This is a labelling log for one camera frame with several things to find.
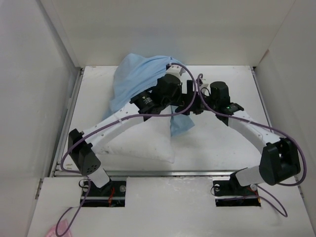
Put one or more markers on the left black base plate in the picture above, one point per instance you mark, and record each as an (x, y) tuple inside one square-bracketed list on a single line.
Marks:
[(115, 188)]

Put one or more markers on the aluminium front rail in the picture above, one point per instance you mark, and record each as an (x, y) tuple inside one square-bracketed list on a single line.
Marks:
[(172, 173)]

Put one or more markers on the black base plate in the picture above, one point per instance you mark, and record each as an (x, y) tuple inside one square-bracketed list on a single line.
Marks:
[(115, 188), (218, 188)]

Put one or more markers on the white pillow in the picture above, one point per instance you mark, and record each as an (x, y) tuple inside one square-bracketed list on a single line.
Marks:
[(150, 139)]

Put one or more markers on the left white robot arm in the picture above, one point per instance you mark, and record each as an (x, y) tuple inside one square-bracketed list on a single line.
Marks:
[(87, 143)]

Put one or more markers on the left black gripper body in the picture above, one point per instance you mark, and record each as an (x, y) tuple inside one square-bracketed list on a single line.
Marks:
[(171, 100)]

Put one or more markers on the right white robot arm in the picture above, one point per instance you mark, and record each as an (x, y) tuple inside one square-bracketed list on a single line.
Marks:
[(281, 157)]

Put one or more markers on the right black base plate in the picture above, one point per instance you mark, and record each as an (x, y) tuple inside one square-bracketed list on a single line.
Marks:
[(218, 188)]

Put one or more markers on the light blue pillowcase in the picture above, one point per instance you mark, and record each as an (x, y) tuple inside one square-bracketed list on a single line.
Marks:
[(133, 75)]

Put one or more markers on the pink plastic bag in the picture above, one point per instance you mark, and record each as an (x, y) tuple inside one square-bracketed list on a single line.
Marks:
[(63, 225)]

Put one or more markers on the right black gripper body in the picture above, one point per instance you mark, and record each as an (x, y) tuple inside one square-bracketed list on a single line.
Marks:
[(200, 107)]

